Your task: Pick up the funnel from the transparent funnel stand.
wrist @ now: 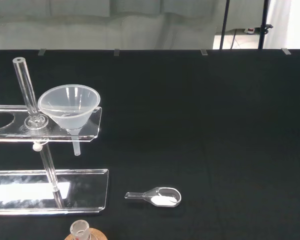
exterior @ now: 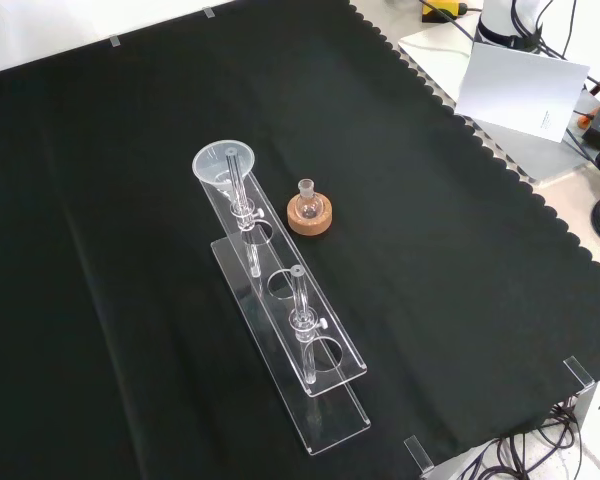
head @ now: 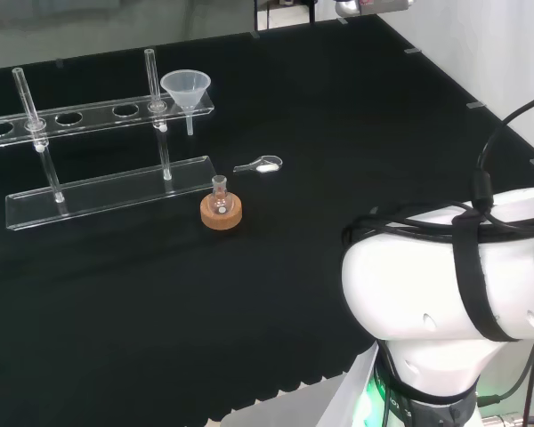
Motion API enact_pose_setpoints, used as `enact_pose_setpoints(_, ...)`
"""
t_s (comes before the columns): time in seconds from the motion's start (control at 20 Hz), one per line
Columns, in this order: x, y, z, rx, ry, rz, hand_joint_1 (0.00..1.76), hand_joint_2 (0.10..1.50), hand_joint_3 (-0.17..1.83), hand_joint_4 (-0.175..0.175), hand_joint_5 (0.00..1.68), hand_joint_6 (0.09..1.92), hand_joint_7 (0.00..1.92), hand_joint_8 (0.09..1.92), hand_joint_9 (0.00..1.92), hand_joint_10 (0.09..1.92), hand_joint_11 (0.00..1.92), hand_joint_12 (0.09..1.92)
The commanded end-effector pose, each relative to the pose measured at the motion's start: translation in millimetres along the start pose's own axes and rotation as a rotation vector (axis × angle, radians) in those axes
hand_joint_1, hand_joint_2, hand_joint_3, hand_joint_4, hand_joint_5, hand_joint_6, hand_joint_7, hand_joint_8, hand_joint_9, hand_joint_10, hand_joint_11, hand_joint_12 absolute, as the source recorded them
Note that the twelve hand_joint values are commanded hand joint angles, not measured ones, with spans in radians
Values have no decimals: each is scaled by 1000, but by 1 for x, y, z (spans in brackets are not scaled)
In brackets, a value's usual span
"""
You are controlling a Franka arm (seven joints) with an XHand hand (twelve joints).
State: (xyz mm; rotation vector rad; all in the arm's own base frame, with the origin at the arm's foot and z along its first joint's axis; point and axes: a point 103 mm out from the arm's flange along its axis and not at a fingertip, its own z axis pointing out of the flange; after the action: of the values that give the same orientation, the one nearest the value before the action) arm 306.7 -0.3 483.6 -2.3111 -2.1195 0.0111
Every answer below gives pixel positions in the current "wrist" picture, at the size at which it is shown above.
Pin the glass weighing funnel with powder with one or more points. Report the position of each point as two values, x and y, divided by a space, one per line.
162 200

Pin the clear acrylic funnel stand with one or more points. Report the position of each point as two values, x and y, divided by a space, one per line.
77 190

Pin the black bench cloth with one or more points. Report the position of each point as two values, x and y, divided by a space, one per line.
215 125

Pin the grey cloth clip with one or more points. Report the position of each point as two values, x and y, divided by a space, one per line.
286 51
204 52
116 52
41 52

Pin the grey background curtain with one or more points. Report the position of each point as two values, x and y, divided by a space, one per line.
90 25

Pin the thin black tripod pole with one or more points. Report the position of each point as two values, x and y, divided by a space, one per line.
224 25

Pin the glass round-bottom flask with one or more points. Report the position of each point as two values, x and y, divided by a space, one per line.
78 228

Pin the red and white floor device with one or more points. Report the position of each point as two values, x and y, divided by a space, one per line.
250 30

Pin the black tripod pole with clamp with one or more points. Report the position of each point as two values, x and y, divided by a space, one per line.
263 15

